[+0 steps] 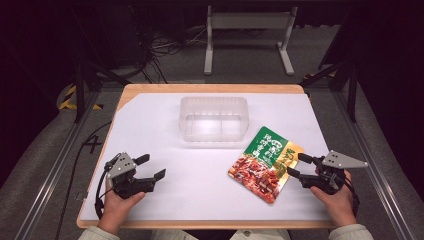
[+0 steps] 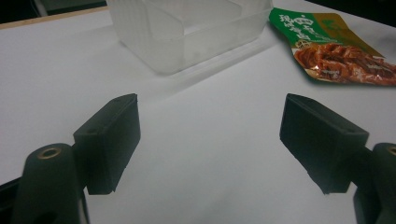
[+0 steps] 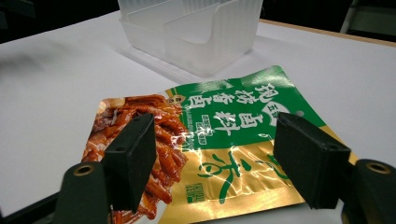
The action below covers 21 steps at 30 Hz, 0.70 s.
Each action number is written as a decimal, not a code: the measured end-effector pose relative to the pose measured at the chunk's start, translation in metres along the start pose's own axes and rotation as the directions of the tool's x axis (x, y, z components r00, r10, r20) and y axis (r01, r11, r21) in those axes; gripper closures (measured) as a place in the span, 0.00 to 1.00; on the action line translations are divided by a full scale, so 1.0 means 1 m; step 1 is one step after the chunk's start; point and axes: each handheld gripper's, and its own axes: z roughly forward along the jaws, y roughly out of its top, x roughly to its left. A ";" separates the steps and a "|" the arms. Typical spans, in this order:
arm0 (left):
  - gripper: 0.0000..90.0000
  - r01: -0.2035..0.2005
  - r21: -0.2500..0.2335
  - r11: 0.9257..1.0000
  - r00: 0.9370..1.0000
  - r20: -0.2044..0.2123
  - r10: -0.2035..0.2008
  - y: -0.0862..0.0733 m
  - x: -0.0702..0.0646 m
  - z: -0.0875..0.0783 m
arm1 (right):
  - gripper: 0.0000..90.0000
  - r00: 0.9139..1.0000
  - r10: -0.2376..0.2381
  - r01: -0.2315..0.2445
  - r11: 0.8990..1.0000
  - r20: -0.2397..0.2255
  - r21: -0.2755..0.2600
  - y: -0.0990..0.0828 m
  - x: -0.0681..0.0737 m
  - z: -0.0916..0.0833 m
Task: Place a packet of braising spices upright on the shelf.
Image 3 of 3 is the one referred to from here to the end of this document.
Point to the green and gold food packet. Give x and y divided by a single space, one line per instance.
218 137

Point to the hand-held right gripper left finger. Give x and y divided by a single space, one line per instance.
129 161

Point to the translucent white plastic container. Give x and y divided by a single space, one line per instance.
199 34

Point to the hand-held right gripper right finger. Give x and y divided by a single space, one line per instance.
306 155

